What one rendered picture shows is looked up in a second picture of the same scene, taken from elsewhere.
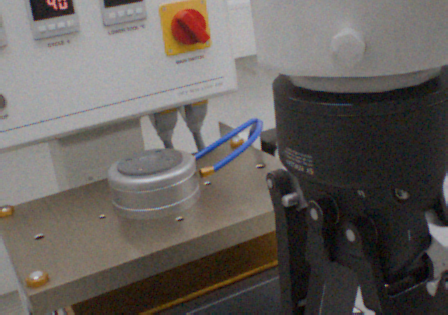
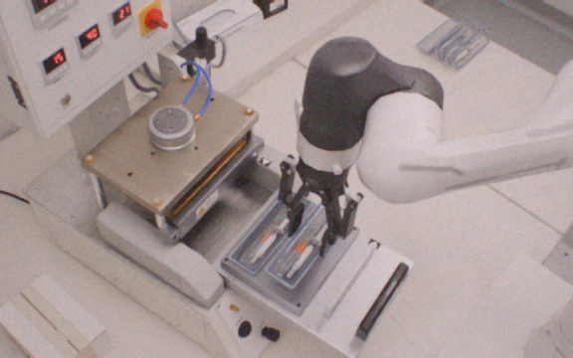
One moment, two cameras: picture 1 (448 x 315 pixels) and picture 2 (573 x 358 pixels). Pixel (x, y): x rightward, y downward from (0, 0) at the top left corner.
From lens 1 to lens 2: 0.70 m
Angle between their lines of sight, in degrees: 42
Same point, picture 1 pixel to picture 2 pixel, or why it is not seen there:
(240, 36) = not seen: outside the picture
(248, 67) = not seen: outside the picture
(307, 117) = (318, 175)
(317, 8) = (329, 160)
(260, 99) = not seen: outside the picture
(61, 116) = (95, 91)
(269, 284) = (237, 165)
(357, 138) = (332, 179)
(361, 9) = (340, 160)
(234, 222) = (224, 146)
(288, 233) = (287, 180)
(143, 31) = (130, 29)
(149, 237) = (189, 163)
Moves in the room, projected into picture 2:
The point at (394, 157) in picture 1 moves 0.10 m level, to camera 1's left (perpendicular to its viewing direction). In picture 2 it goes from (339, 180) to (278, 208)
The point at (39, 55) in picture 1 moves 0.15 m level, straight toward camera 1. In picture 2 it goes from (83, 65) to (141, 113)
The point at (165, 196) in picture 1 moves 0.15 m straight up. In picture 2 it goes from (187, 139) to (180, 73)
